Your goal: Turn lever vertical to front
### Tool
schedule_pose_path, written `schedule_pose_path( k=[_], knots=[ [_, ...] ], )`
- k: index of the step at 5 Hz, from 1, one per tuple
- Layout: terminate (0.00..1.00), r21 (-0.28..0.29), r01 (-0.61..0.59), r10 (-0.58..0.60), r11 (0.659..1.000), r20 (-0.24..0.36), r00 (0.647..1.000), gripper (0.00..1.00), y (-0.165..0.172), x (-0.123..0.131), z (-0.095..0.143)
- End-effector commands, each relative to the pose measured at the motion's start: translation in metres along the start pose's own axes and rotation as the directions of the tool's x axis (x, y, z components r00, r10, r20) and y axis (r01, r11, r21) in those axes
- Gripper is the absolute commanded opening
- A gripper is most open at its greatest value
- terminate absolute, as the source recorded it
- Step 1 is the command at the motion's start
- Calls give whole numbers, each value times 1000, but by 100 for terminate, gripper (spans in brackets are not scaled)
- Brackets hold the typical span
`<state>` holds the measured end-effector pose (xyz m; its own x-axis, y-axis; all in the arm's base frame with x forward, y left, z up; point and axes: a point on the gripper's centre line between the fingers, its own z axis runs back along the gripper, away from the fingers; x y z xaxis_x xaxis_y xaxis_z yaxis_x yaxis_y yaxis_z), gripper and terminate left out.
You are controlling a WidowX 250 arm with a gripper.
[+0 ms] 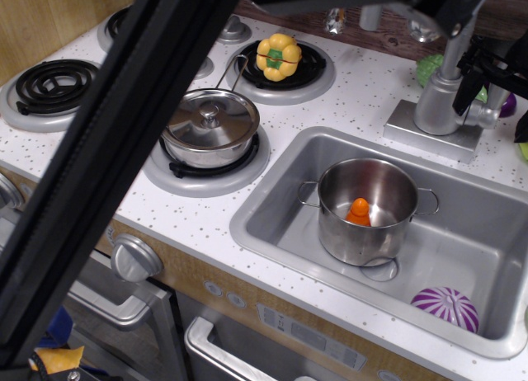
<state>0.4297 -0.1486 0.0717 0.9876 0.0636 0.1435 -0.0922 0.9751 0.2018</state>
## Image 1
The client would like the back left stove burner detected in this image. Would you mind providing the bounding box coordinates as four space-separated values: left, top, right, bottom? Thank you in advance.
97 6 130 52

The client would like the silver dishwasher door handle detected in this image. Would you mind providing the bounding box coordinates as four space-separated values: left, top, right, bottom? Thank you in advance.
184 317 274 381

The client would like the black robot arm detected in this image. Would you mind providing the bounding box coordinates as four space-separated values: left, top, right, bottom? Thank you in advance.
1 0 483 379

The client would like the silver oven knob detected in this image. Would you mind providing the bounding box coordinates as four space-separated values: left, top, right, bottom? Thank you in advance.
111 233 163 283
0 174 25 209

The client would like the hanging steel ladle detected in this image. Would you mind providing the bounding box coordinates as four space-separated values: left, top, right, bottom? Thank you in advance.
408 19 441 44

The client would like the silver left oven knob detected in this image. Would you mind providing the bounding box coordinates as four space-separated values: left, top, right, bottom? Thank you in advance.
0 174 25 209

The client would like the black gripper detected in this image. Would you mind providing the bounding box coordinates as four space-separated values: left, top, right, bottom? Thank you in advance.
452 31 528 143

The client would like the yellow toy bell pepper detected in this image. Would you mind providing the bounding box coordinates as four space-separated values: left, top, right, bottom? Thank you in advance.
256 33 302 82

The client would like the steel saucepan with lid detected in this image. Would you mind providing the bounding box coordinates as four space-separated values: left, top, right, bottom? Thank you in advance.
158 54 262 170

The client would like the yellow cloth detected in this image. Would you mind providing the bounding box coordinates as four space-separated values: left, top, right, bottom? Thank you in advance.
29 346 84 375

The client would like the silver oven door handle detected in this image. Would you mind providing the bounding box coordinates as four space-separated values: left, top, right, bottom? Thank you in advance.
68 281 152 332

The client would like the purple toy eggplant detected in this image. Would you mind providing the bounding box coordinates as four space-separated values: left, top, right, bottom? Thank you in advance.
499 93 517 118

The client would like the yellow green toy vegetable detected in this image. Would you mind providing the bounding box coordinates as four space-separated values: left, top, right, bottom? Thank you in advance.
518 143 528 162

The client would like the stove burner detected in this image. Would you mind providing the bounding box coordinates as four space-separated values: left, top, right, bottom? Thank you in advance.
1 59 100 133
142 125 271 199
97 6 130 52
225 35 336 106

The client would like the purple striped toy onion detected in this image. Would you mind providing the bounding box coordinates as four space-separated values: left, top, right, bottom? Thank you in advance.
411 287 479 333

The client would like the silver oven front knob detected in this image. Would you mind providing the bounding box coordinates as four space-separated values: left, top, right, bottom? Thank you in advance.
111 233 163 283

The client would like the orange toy carrot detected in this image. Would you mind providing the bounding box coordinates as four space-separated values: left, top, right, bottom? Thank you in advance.
346 197 370 227

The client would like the steel stock pot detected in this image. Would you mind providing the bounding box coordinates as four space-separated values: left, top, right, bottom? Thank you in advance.
299 158 420 267

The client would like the front right stove burner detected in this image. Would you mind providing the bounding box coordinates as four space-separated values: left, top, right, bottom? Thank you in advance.
142 125 271 199

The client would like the grey stove top knob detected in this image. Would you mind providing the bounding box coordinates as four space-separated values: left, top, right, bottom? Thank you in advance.
195 57 215 80
217 15 252 45

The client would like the grey toy sink basin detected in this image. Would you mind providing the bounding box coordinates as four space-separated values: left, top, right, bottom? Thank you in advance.
230 127 527 360

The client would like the hanging steel utensil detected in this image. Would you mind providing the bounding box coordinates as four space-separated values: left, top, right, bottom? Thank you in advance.
324 7 347 35

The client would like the front left stove burner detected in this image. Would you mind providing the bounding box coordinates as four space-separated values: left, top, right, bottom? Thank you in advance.
1 59 100 133

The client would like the green toy lettuce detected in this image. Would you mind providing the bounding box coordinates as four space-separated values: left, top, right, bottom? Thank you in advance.
416 54 444 87

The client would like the silver toy faucet with lever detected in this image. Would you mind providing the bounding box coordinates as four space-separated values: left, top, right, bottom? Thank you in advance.
384 18 509 163

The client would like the back right stove burner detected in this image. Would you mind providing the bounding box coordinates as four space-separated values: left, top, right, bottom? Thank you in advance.
225 35 336 106

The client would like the blue object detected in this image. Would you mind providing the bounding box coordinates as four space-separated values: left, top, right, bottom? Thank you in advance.
38 306 73 348

